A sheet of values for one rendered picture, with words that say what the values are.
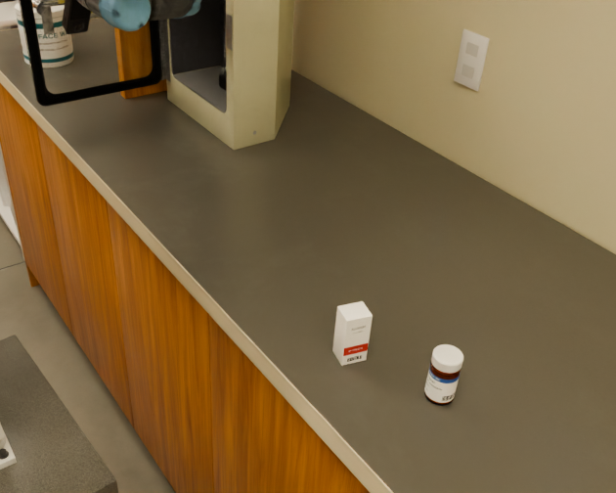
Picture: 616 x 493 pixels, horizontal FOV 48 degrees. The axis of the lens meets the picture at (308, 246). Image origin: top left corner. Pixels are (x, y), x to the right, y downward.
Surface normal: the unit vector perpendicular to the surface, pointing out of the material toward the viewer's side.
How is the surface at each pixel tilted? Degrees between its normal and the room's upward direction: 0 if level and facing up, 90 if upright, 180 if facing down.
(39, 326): 0
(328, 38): 90
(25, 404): 0
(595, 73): 90
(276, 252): 0
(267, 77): 90
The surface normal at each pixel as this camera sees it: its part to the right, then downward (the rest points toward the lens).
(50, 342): 0.06, -0.82
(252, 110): 0.59, 0.49
